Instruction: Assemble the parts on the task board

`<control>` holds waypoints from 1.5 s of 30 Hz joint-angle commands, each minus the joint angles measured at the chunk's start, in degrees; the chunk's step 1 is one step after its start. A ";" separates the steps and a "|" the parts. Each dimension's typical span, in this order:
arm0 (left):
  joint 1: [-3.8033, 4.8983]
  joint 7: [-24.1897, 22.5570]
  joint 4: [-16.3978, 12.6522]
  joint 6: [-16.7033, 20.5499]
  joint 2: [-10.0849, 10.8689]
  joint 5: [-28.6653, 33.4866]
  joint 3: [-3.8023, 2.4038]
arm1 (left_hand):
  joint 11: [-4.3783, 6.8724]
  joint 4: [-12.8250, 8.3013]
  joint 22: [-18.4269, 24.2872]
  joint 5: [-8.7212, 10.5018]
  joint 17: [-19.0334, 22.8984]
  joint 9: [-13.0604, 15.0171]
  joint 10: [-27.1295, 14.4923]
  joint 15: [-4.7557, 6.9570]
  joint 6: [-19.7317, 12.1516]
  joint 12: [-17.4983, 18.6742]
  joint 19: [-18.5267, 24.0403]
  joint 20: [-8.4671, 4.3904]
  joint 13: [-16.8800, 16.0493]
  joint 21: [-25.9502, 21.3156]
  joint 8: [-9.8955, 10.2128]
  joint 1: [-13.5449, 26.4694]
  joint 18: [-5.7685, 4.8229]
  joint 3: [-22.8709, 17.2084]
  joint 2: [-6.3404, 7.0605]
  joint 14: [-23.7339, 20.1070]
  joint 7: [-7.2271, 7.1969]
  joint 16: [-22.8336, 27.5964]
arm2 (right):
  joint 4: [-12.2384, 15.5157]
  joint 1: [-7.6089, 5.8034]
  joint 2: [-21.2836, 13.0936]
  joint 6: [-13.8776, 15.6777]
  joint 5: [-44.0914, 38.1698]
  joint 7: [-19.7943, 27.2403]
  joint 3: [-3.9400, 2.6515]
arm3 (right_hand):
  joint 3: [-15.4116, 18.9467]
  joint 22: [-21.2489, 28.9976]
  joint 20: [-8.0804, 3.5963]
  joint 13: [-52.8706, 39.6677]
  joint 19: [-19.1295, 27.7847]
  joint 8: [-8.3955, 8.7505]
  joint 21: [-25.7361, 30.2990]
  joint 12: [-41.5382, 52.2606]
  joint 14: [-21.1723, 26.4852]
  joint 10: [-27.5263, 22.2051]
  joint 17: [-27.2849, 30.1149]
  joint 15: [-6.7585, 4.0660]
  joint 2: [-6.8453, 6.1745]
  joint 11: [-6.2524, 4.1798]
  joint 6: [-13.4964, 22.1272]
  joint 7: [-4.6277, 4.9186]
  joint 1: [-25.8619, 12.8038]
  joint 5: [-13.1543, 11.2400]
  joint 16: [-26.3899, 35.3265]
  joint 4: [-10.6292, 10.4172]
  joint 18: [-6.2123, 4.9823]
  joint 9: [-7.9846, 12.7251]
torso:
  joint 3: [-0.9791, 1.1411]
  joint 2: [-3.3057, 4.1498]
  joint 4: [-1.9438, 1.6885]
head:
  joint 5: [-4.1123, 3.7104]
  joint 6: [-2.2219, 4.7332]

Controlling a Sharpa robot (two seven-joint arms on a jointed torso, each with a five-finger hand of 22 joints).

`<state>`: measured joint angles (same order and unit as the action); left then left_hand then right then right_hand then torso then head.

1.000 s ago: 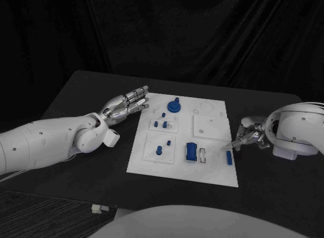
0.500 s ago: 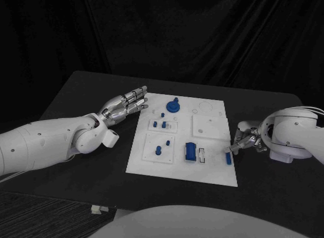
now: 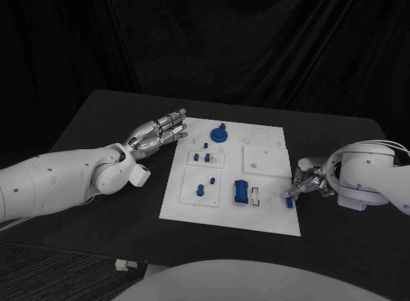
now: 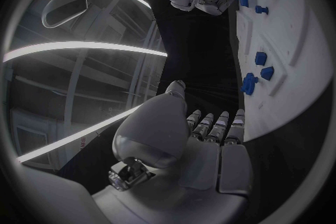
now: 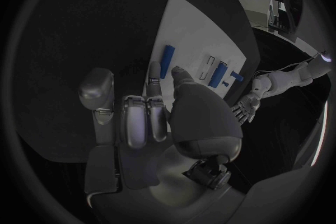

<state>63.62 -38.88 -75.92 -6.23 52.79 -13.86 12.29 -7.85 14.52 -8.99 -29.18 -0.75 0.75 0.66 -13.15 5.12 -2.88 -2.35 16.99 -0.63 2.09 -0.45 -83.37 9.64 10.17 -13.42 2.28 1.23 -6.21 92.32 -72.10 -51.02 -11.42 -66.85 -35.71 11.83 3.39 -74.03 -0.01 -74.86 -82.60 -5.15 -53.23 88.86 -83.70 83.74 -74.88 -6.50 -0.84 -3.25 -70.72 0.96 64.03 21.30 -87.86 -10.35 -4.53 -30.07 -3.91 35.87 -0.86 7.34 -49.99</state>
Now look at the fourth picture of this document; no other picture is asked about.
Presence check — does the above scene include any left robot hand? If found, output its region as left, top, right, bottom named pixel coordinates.
left=91, top=80, right=255, bottom=224

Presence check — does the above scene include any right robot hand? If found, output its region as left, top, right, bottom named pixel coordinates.
left=195, top=0, right=237, bottom=16

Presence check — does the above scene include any white task board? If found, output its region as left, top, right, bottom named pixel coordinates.
left=230, top=0, right=332, bottom=143

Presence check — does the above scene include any blue square block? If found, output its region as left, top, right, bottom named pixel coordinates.
left=254, top=52, right=268, bottom=66

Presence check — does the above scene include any blue wedge block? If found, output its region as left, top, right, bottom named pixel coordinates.
left=259, top=66, right=276, bottom=81

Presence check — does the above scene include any blue gear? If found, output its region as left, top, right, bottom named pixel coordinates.
left=240, top=72, right=259, bottom=96

